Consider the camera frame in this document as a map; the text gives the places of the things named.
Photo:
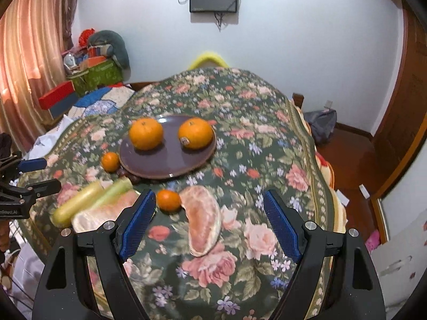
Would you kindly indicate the dark brown jujube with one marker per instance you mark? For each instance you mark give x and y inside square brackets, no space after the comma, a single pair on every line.
[133,178]
[122,172]

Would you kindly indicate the red gift box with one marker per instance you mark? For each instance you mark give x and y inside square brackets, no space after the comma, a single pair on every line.
[56,94]

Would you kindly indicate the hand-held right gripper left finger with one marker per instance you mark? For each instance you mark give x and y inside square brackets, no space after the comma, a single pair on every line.
[136,226]

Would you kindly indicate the large peeled pomelo piece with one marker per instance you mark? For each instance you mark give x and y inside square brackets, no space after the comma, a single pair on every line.
[201,220]

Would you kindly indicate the white crumpled cloth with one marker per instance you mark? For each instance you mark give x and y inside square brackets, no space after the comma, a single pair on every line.
[46,140]

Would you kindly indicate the white wardrobe sliding door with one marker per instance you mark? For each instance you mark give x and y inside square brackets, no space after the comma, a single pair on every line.
[407,203]

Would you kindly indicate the wooden chair post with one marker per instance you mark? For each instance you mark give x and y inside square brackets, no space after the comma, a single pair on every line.
[298,100]

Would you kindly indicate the yellow foam tube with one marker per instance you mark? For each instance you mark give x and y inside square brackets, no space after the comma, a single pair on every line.
[206,56]

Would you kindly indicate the grey plush toy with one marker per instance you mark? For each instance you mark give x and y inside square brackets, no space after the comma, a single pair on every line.
[116,45]

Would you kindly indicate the pink striped curtain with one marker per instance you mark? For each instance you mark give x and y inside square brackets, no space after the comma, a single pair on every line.
[30,56]

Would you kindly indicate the grey bag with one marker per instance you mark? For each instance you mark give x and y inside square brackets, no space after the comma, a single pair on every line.
[320,125]

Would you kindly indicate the small peeled pomelo piece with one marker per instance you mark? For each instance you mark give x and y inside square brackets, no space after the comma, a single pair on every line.
[100,213]

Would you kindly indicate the large orange with sticker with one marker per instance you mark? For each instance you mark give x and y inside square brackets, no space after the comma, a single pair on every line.
[196,133]

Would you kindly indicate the green bag with clutter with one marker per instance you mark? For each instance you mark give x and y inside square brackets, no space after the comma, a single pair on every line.
[100,75]

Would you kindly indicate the blue patchwork quilt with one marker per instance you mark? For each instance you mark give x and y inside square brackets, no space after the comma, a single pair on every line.
[100,101]

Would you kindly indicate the wooden door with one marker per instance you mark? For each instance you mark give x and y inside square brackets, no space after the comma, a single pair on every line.
[407,100]

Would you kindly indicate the white wall socket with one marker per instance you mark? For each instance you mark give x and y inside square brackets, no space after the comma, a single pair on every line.
[330,103]

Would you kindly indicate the orange striped blanket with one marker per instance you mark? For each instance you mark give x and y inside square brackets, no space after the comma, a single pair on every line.
[328,173]

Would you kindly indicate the green floral tablecloth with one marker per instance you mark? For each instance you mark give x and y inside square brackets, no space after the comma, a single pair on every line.
[240,160]

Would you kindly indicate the dark brown round plate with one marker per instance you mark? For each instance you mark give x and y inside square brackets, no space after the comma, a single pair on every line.
[160,161]

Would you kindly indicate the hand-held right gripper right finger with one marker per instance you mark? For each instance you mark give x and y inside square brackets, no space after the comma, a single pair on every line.
[282,226]

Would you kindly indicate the red plastic bag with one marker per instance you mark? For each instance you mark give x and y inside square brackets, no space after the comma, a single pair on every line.
[86,36]

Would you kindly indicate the large plain orange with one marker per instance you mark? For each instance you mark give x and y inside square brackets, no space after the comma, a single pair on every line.
[145,133]

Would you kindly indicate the small tangerine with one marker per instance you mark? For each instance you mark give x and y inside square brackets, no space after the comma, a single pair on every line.
[110,161]
[168,200]

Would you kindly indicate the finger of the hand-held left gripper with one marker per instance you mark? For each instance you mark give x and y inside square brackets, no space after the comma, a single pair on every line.
[31,164]
[43,187]

